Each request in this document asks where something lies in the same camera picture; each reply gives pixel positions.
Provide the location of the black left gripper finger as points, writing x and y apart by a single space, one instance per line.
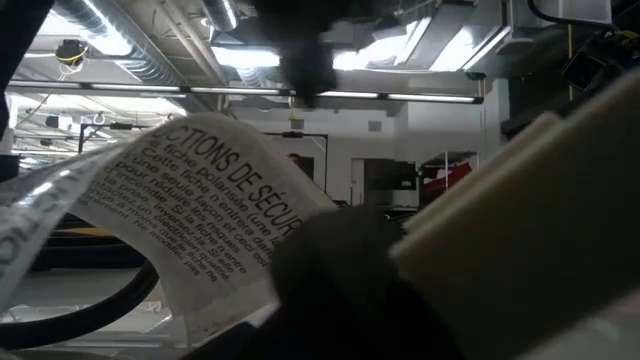
310 75

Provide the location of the white printed safety label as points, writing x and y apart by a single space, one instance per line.
200 200

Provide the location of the red background object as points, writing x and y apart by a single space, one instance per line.
450 177

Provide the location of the silver ceiling duct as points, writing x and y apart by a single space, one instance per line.
145 65

